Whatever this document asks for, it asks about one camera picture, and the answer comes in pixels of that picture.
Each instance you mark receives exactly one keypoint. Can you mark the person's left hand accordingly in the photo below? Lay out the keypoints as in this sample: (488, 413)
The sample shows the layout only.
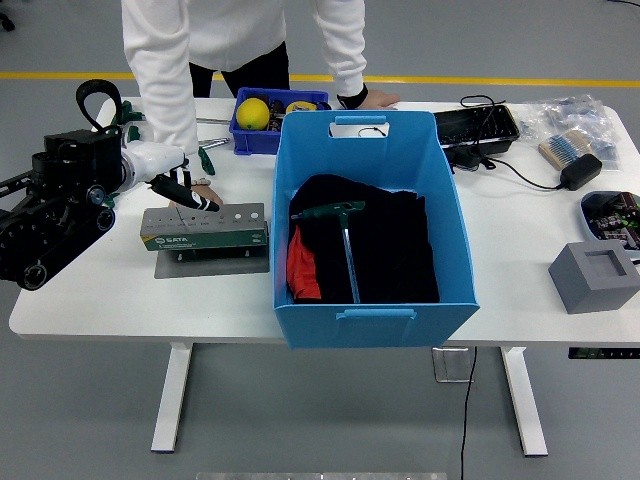
(377, 100)

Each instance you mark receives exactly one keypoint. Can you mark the person's right hand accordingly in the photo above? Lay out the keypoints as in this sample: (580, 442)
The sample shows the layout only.
(207, 192)

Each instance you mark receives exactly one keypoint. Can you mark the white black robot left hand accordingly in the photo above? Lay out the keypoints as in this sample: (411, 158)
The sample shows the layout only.
(157, 160)

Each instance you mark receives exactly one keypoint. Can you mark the green metal wrench holder stand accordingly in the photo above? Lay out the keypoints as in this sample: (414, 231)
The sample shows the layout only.
(200, 242)

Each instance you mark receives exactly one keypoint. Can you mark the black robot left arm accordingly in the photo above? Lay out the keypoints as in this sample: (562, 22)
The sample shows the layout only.
(65, 210)

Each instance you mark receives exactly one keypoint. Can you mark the person's left forearm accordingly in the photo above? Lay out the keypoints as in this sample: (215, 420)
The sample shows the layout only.
(347, 60)

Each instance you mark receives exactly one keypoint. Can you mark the blue folding plastic box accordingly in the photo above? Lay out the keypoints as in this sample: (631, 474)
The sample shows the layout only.
(370, 327)

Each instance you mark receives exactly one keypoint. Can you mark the black wristwatch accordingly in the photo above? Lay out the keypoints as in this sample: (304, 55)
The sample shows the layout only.
(352, 97)

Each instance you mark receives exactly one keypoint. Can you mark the small blue parts bin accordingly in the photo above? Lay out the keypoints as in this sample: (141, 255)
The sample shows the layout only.
(250, 142)

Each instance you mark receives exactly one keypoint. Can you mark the yellow floor tape line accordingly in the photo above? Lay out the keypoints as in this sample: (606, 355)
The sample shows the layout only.
(450, 79)

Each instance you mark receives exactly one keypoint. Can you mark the yellow tape measure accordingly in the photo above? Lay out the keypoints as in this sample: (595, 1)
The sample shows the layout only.
(300, 107)

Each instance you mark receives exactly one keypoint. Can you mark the yellow lemon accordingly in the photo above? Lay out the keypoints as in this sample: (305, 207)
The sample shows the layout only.
(252, 114)

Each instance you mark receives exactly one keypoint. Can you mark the black plastic tray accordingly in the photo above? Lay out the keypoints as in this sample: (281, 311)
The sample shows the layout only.
(475, 127)

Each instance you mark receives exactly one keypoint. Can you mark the dark brown small bottle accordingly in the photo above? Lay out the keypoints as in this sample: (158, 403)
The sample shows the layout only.
(277, 116)

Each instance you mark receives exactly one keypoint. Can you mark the red cloth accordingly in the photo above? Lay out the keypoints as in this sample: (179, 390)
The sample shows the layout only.
(302, 270)

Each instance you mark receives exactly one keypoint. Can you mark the black cloth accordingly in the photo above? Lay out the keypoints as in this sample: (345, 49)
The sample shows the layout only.
(395, 240)

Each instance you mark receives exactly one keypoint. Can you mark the person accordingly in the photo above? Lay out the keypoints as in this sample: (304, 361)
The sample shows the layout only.
(240, 30)

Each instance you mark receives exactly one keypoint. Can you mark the taped resistor strip bundle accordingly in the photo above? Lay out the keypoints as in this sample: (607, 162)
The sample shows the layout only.
(565, 147)

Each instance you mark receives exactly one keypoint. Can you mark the clear bags of resistors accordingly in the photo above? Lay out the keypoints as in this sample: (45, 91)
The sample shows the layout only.
(575, 112)

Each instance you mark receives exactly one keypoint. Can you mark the black chair caster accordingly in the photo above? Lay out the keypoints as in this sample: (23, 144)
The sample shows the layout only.
(6, 22)

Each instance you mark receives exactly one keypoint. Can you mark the white left table leg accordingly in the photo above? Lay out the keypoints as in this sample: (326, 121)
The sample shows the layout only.
(172, 400)

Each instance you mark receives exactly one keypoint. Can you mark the white table leg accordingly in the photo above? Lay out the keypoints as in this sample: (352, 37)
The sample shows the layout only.
(525, 400)
(172, 400)

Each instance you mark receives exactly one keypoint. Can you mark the black power adapter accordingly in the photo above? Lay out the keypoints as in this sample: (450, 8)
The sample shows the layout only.
(580, 172)

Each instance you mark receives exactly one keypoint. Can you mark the light blue tray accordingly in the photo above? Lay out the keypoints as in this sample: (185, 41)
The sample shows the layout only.
(586, 220)

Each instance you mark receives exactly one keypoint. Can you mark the dark circuit board parts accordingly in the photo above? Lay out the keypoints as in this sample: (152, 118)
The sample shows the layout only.
(615, 215)

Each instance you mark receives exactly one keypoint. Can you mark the metal floor outlet plate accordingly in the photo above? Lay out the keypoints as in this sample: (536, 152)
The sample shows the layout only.
(450, 365)

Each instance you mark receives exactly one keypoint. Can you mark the grey foam block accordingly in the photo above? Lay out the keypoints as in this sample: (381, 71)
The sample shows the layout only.
(580, 287)

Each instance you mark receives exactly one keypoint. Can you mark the white right table leg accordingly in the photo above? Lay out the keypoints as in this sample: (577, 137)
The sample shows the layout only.
(525, 400)

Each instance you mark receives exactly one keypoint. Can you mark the black table control panel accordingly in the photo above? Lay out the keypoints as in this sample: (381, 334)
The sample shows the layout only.
(605, 353)

